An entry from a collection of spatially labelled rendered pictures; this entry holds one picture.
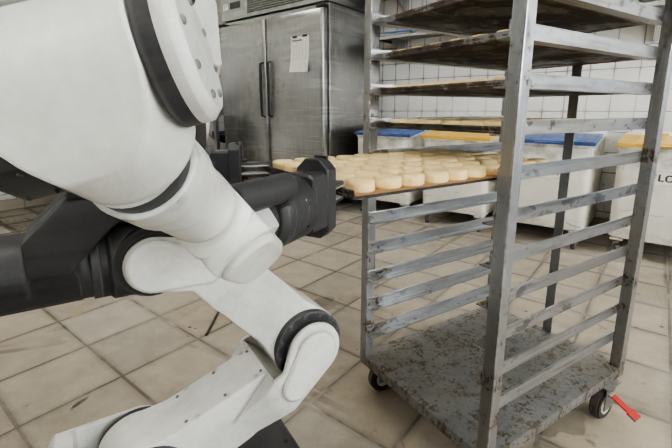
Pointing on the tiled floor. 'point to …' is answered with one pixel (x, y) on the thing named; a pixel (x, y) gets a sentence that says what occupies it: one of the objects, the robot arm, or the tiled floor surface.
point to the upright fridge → (345, 28)
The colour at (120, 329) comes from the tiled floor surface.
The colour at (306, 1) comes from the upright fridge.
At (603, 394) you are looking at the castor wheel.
